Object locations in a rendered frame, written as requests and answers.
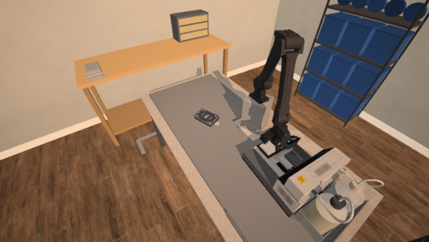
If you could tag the white multiwell plate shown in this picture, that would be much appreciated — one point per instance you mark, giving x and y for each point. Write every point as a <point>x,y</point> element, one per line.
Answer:
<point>269,148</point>

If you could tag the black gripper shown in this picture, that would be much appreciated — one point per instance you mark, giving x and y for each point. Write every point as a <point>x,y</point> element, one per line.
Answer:
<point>276,145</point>

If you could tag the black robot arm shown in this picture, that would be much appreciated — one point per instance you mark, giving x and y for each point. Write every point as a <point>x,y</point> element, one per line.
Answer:
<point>283,40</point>

